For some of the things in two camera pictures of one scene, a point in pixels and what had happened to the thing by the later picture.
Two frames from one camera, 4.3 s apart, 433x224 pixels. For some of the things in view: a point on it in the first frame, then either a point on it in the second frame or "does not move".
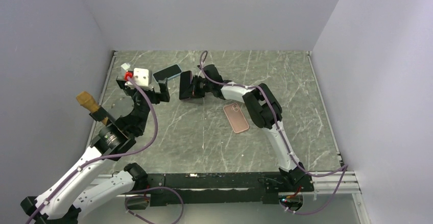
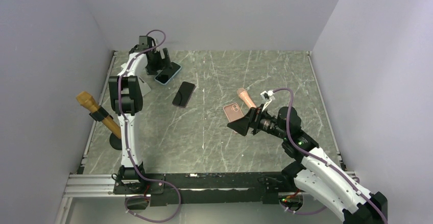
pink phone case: (236, 118) does not move
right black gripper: (192, 90) -> (241, 126)
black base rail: (181, 190) does not move
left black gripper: (156, 96) -> (164, 64)
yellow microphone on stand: (87, 100) does not move
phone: (168, 72) does not move
